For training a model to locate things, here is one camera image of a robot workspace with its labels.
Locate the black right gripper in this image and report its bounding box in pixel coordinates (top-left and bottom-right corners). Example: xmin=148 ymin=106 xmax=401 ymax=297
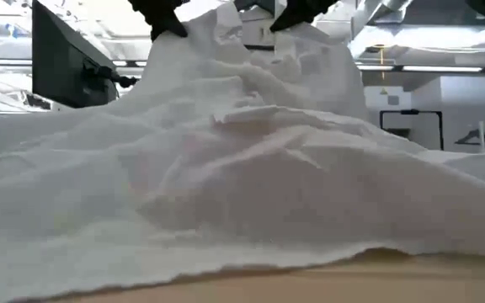
xmin=269 ymin=0 xmax=340 ymax=33

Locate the black monitor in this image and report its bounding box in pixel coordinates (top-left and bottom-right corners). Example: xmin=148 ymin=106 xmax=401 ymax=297
xmin=31 ymin=0 xmax=120 ymax=109

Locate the grey clothes hanger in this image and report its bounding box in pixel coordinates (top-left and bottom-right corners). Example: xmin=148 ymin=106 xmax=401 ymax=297
xmin=232 ymin=0 xmax=289 ymax=14

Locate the white shirt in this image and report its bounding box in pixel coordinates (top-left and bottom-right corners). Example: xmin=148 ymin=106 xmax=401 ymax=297
xmin=0 ymin=2 xmax=485 ymax=302

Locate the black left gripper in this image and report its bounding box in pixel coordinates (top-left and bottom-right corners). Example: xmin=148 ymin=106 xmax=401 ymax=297
xmin=127 ymin=0 xmax=189 ymax=42

